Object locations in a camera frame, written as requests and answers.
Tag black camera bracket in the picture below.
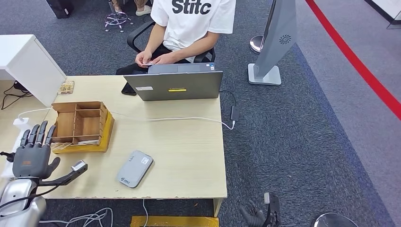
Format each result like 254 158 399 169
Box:
37 163 88 187
266 192 281 227

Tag black right camera bracket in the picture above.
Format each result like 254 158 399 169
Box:
266 192 281 227

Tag yellow box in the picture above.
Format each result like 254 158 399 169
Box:
131 216 220 227

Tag person's left hand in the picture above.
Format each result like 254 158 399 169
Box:
152 52 176 65

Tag round metal disc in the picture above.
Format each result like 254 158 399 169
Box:
314 213 359 227

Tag black left camera bracket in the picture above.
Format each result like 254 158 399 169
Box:
37 163 88 187

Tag white panel black frame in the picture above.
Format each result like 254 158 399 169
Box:
365 0 401 30

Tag grey floor stand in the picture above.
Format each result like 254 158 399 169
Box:
248 0 298 86

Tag light wood desk leg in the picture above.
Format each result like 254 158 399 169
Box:
214 199 225 218

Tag yellow tray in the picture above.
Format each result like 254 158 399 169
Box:
52 110 115 154

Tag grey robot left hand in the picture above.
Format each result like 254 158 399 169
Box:
12 120 61 180

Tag black smartphone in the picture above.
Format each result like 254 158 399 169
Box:
121 82 138 96

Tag black office chair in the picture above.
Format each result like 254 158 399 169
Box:
127 20 217 64

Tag person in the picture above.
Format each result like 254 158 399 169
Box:
115 0 237 76
112 0 153 16

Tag chrome stool base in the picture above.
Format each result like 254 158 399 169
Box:
104 0 134 33

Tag black power plug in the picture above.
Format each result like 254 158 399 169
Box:
0 151 16 163

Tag round chrome base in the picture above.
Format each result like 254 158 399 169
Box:
250 35 265 54

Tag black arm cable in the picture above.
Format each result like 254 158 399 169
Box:
0 184 60 210

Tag grey card reader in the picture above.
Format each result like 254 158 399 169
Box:
116 150 154 189

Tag black cables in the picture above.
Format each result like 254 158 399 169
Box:
0 80 34 111

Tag white power strip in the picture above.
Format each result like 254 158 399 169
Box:
0 128 35 179

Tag grey laptop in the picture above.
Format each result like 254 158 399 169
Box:
123 62 224 102

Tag person's right hand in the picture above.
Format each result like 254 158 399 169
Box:
135 50 153 68

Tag red floor tape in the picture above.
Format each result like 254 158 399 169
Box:
305 0 401 121

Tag white charger plug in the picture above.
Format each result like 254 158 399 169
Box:
13 117 35 130

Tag white cable bundle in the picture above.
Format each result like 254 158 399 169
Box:
39 208 114 227

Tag white charger cable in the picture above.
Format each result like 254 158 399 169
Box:
17 108 235 131

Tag black bag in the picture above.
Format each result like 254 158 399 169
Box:
46 0 74 19

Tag thin white hanging cable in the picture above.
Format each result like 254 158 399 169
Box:
142 200 150 227

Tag black adapter with cable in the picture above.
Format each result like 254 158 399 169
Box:
219 90 241 122

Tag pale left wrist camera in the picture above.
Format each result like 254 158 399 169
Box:
71 160 87 172

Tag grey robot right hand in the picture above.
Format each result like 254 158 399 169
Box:
239 200 268 227

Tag white cabinet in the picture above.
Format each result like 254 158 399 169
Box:
0 34 67 108

